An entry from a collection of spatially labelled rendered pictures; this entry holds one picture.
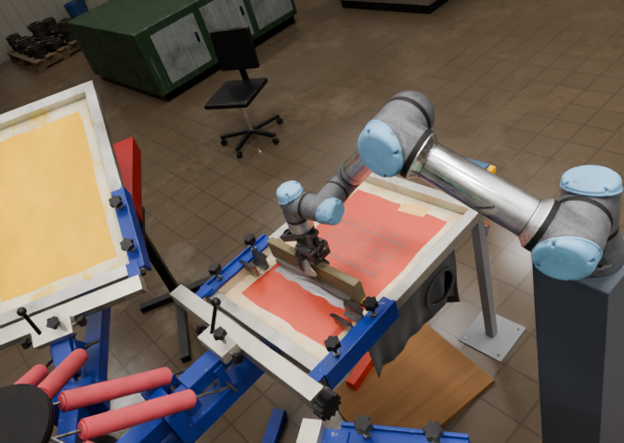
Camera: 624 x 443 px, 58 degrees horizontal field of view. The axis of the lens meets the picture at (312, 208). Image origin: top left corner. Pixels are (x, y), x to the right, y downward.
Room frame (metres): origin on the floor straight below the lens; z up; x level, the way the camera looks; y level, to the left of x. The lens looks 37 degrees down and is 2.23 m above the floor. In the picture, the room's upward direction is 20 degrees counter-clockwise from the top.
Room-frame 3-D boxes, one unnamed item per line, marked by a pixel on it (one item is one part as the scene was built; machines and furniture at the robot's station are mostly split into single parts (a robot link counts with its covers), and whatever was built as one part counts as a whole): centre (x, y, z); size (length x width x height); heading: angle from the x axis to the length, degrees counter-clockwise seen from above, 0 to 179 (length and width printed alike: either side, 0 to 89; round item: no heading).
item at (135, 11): (6.75, 0.65, 0.38); 1.94 x 1.75 x 0.75; 122
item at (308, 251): (1.32, 0.04, 1.14); 0.09 x 0.08 x 0.12; 33
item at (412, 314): (1.28, -0.19, 0.77); 0.46 x 0.09 x 0.36; 123
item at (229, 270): (1.51, 0.30, 0.97); 0.30 x 0.05 x 0.07; 123
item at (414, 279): (1.40, -0.05, 0.97); 0.79 x 0.58 x 0.04; 123
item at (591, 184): (0.86, -0.56, 1.37); 0.13 x 0.12 x 0.14; 133
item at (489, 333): (1.61, -0.59, 0.48); 0.22 x 0.22 x 0.96; 33
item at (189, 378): (1.10, 0.42, 1.02); 0.17 x 0.06 x 0.05; 123
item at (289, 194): (1.32, 0.04, 1.30); 0.09 x 0.08 x 0.11; 43
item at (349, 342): (1.04, 0.00, 0.97); 0.30 x 0.05 x 0.07; 123
